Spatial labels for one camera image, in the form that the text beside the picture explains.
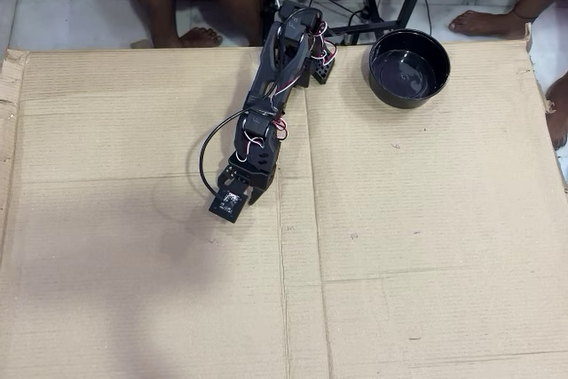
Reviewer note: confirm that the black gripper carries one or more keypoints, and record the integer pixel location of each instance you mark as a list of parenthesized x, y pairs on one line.
[(254, 177)]

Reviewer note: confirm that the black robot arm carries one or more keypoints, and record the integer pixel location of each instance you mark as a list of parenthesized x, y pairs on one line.
[(279, 68)]

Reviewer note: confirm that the brown corrugated cardboard sheet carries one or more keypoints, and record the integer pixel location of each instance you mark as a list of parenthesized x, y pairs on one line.
[(399, 241)]

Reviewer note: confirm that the bare brown human leg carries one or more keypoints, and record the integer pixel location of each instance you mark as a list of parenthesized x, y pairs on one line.
[(239, 2), (160, 2)]

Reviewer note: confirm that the black round plastic bowl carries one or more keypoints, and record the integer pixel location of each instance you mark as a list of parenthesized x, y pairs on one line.
[(408, 73)]

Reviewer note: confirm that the black metal tripod stand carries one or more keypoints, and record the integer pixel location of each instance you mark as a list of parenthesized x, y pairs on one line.
[(410, 2)]

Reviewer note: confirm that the bare brown human foot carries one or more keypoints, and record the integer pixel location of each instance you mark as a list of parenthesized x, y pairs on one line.
[(558, 117), (497, 21)]

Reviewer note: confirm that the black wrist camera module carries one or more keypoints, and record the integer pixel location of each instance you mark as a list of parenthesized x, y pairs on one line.
[(228, 207)]

